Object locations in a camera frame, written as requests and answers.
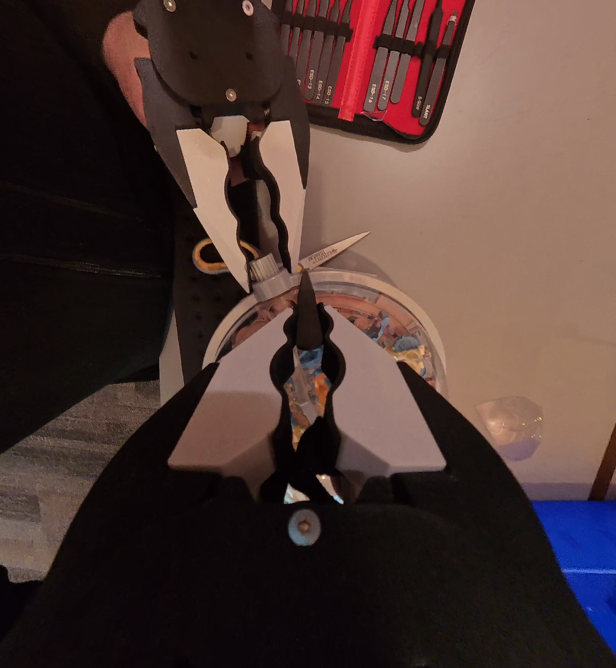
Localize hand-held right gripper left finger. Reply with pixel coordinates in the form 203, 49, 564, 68
168, 308, 295, 504

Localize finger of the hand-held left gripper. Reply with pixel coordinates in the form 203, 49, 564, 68
246, 120, 306, 275
175, 127, 256, 294

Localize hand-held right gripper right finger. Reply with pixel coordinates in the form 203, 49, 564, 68
323, 306, 448, 500

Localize clear maze puzzle ball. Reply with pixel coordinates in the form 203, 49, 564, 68
202, 265, 450, 504

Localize grey scissors with yellow lining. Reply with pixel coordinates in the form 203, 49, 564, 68
192, 231, 372, 299

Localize person's left hand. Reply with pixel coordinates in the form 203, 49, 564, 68
102, 11, 153, 126

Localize black perforated pad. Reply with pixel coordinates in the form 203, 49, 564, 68
174, 218, 250, 388

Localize clear plastic shell piece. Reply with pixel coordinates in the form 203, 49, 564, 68
474, 395, 545, 462

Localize red tweezers case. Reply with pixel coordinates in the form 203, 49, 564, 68
273, 0, 477, 145

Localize row of black tweezers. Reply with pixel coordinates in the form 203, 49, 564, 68
279, 0, 459, 127

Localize large blue storage bin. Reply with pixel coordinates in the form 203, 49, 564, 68
531, 499, 616, 668

